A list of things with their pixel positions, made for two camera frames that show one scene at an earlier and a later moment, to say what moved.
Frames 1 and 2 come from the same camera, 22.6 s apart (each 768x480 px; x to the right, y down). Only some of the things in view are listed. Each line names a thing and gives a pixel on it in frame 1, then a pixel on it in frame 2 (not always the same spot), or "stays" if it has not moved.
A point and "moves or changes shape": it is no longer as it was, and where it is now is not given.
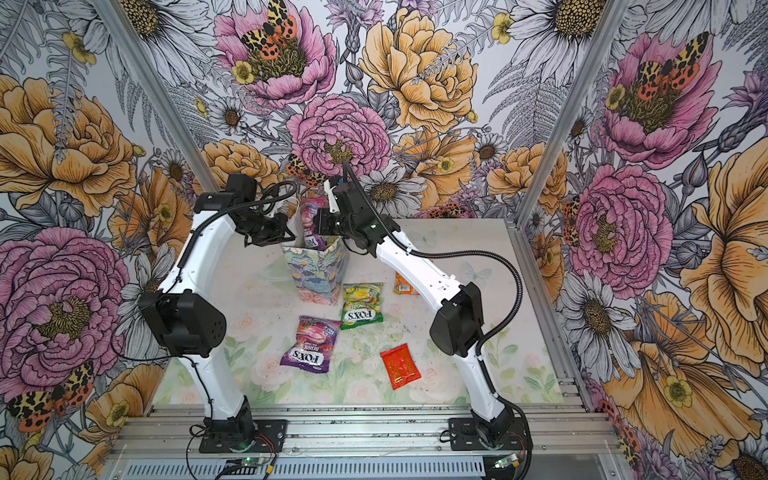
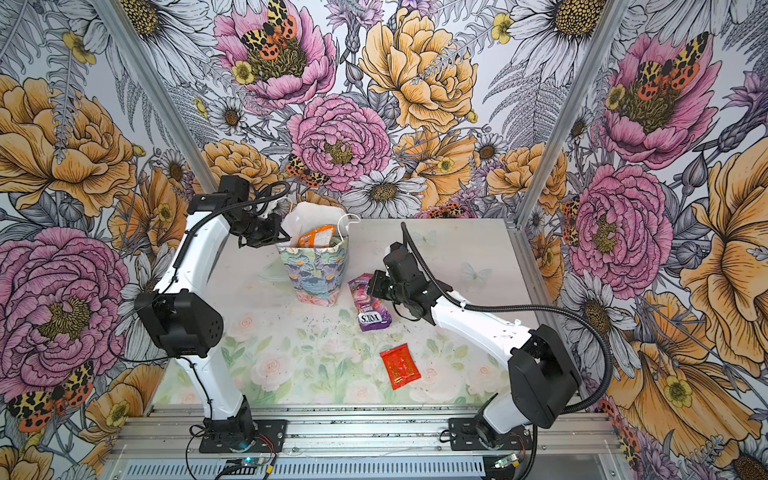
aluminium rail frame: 361,443 stays
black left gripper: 277,236 stays
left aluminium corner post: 155,95 stays
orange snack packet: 402,287 moves or changes shape
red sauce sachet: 400,367 stays
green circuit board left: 252,461 stays
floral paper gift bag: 318,273 stays
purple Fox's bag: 314,344 → 372,312
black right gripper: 322,222 → 375,286
